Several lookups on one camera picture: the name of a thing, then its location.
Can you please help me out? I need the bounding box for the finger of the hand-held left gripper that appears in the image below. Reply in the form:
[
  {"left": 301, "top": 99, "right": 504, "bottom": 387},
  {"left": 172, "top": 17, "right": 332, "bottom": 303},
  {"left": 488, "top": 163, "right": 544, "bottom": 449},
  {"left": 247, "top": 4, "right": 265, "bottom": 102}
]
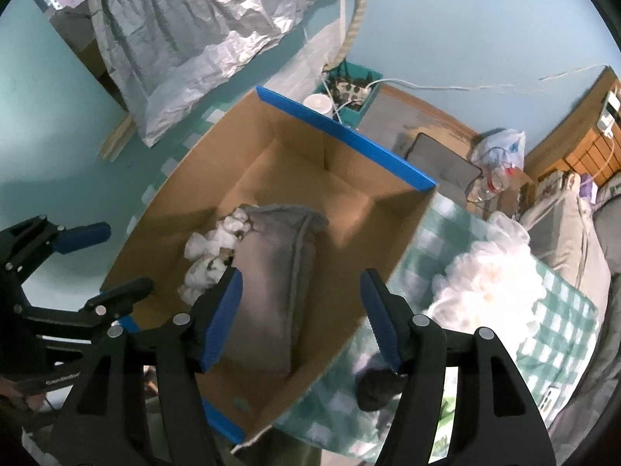
[
  {"left": 0, "top": 216, "right": 111, "bottom": 282},
  {"left": 19, "top": 276, "right": 155, "bottom": 325}
]

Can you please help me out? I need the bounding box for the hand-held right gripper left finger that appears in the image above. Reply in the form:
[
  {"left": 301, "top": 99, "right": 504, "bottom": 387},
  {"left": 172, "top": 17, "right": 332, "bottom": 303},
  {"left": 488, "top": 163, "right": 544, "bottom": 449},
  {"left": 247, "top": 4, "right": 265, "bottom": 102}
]
[{"left": 49, "top": 267, "right": 243, "bottom": 466}]

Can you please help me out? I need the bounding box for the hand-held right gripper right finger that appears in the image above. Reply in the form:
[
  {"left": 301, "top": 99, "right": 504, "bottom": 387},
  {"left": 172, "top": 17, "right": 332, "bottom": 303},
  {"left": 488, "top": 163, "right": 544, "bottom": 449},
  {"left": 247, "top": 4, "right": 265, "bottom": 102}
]
[{"left": 359, "top": 268, "right": 556, "bottom": 466}]

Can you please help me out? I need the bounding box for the black soft cloth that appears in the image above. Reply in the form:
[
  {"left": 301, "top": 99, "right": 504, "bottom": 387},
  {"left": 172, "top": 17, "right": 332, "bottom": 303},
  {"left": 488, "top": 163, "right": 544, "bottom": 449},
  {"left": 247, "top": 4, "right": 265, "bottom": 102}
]
[{"left": 356, "top": 366, "right": 406, "bottom": 413}]

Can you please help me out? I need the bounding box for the white mesh bath pouf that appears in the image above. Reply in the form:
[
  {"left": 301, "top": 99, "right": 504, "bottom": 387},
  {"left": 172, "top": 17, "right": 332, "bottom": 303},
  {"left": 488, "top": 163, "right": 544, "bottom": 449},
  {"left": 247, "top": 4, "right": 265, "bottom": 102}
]
[{"left": 427, "top": 211, "right": 544, "bottom": 345}]

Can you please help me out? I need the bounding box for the blue cardboard box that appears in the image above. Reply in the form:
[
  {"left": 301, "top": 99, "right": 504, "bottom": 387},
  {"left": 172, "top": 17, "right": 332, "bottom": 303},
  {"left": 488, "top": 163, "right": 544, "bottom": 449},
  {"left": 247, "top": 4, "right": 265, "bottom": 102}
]
[{"left": 99, "top": 86, "right": 437, "bottom": 445}]

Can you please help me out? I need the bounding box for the white fluffy plush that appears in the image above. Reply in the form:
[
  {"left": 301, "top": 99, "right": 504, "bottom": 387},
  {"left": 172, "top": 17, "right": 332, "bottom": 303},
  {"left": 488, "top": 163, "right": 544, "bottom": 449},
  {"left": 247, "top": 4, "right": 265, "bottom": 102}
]
[{"left": 177, "top": 206, "right": 253, "bottom": 304}]

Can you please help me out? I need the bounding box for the wooden stick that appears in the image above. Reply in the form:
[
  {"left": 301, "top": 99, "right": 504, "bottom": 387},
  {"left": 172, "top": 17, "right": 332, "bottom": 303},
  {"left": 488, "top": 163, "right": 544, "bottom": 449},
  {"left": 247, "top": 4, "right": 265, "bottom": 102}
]
[{"left": 99, "top": 114, "right": 134, "bottom": 161}]

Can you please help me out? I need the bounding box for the clear plastic bottle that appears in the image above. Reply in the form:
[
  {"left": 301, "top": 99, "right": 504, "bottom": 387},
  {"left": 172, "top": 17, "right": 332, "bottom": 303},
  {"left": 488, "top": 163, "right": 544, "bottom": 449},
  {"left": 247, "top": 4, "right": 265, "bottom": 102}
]
[{"left": 466, "top": 165, "right": 520, "bottom": 205}]

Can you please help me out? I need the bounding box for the green checked cloth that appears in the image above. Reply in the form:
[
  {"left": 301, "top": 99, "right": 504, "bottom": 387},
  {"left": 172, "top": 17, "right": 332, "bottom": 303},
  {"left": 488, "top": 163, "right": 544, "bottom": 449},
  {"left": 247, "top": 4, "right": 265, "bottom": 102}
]
[{"left": 272, "top": 189, "right": 600, "bottom": 464}]

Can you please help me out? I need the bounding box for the small brown cardboard box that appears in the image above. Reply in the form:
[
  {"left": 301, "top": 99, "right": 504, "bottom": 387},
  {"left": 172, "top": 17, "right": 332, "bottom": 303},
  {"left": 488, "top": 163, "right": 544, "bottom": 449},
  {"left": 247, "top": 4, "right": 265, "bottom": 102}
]
[{"left": 497, "top": 170, "right": 534, "bottom": 209}]

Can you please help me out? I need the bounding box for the beige pillow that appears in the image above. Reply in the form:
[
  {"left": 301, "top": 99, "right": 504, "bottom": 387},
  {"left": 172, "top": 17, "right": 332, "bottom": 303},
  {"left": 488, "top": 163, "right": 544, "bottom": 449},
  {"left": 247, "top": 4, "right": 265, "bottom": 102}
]
[{"left": 521, "top": 194, "right": 612, "bottom": 302}]

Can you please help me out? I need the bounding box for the teal plastic basket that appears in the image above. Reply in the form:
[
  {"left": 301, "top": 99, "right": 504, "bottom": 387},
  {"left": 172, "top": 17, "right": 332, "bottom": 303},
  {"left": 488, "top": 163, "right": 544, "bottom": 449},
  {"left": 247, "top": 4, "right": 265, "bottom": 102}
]
[{"left": 313, "top": 61, "right": 384, "bottom": 129}]

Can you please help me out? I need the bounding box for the white plastic shopping bag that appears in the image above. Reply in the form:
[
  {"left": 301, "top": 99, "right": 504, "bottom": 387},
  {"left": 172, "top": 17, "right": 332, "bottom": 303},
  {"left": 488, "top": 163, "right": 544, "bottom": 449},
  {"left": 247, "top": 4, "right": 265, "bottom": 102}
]
[{"left": 468, "top": 129, "right": 527, "bottom": 173}]

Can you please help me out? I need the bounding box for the grey duvet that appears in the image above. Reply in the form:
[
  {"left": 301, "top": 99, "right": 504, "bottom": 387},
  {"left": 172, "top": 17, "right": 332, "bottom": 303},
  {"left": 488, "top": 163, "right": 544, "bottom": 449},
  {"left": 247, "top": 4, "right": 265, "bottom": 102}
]
[{"left": 534, "top": 252, "right": 621, "bottom": 447}]

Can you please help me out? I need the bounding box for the white round cup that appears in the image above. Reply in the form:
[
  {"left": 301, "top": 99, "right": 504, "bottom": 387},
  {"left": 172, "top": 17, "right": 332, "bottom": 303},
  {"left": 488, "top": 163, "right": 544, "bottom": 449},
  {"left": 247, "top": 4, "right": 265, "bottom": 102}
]
[{"left": 303, "top": 93, "right": 335, "bottom": 120}]

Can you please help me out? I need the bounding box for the white power strip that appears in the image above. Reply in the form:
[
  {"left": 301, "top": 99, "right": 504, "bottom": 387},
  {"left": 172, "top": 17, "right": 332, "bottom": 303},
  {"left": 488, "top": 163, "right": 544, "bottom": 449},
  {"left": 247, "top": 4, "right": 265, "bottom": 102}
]
[{"left": 335, "top": 80, "right": 374, "bottom": 103}]

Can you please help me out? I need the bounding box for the silver foil curtain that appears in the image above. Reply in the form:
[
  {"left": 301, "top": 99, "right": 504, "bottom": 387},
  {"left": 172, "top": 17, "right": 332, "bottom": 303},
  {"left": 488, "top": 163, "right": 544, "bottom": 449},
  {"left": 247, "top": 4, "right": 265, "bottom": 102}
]
[{"left": 80, "top": 0, "right": 357, "bottom": 149}]

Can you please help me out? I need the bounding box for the purple tissue pack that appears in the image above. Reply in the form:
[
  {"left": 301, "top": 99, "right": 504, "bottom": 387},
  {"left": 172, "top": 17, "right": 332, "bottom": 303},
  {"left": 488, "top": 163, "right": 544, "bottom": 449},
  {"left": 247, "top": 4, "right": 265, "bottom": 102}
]
[{"left": 577, "top": 175, "right": 600, "bottom": 202}]

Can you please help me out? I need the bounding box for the grey striped pillow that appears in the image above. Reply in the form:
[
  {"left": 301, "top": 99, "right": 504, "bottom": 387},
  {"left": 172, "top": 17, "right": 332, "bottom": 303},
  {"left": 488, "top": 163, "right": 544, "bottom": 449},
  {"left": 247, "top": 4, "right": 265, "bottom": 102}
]
[{"left": 589, "top": 175, "right": 621, "bottom": 263}]

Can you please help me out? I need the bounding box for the wooden headboard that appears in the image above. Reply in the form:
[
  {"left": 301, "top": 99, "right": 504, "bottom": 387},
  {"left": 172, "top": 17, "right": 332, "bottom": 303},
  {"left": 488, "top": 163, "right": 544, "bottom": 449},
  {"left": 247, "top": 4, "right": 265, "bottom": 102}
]
[{"left": 526, "top": 65, "right": 621, "bottom": 188}]

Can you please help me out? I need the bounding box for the beige hoop tube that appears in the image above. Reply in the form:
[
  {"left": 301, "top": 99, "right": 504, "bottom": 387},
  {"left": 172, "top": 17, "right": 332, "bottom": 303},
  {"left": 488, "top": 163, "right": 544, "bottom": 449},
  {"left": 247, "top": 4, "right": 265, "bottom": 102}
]
[{"left": 323, "top": 0, "right": 367, "bottom": 71}]

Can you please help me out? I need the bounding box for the white wall cable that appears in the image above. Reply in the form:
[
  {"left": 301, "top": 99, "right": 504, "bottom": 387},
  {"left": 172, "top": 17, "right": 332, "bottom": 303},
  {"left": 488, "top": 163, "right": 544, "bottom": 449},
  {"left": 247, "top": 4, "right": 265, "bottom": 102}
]
[{"left": 369, "top": 65, "right": 607, "bottom": 95}]

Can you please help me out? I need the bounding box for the white wall charger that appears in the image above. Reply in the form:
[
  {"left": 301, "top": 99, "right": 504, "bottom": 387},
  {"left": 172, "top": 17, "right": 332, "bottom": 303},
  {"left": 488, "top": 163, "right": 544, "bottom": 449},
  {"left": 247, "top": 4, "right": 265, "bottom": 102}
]
[{"left": 599, "top": 85, "right": 621, "bottom": 132}]

